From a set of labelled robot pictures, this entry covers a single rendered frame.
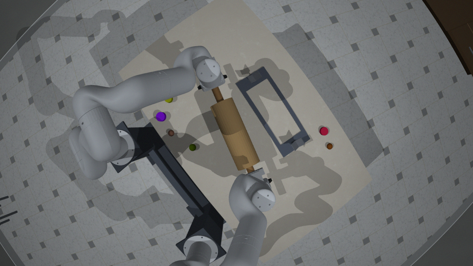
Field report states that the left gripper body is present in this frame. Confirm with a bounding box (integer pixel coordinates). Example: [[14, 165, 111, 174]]
[[201, 73, 225, 92]]

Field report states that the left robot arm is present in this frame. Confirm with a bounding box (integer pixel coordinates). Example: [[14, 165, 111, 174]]
[[69, 46, 222, 180]]

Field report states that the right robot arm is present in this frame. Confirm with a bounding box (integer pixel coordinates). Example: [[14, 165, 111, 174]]
[[169, 168, 276, 266]]

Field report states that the red short cylinder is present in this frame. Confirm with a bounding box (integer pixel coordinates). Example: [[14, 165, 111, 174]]
[[320, 127, 328, 136]]

